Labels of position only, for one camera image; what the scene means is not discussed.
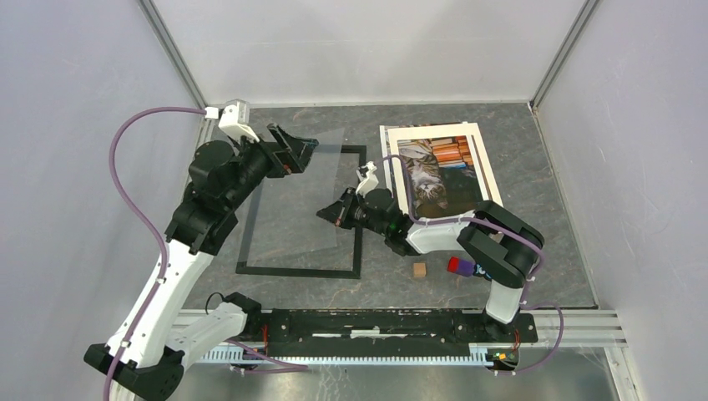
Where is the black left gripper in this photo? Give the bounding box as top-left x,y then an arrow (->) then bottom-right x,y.
225,122 -> 318,210

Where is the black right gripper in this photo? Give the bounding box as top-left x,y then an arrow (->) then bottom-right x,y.
317,186 -> 388,237

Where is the cat photo print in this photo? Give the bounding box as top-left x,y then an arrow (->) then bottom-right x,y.
397,136 -> 489,218

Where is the white mat board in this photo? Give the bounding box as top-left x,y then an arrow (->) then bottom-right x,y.
379,122 -> 503,219

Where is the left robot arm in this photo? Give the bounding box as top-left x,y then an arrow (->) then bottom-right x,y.
84,124 -> 319,400

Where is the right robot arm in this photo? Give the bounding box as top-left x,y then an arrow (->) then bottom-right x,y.
316,188 -> 545,341

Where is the small wooden cube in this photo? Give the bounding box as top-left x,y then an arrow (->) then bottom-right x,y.
412,262 -> 427,278

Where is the red purple toy brick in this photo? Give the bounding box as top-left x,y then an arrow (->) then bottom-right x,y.
447,256 -> 476,277

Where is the blue owl toy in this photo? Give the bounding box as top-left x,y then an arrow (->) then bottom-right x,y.
473,263 -> 493,281

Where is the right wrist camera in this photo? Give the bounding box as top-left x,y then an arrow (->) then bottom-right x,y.
356,161 -> 379,196

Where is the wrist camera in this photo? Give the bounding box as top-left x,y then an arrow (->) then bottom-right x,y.
356,161 -> 379,196
204,99 -> 260,143

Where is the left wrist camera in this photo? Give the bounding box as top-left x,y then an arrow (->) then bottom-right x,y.
204,99 -> 260,143

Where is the black picture frame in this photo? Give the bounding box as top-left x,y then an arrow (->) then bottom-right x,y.
235,145 -> 367,280

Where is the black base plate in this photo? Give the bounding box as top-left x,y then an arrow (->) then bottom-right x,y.
237,308 -> 539,358

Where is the white cable duct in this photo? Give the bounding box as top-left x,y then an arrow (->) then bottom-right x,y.
196,344 -> 493,368

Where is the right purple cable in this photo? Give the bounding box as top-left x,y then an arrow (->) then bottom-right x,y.
382,155 -> 565,378

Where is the aluminium frame rail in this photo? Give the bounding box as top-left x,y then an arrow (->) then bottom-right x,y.
137,0 -> 208,108

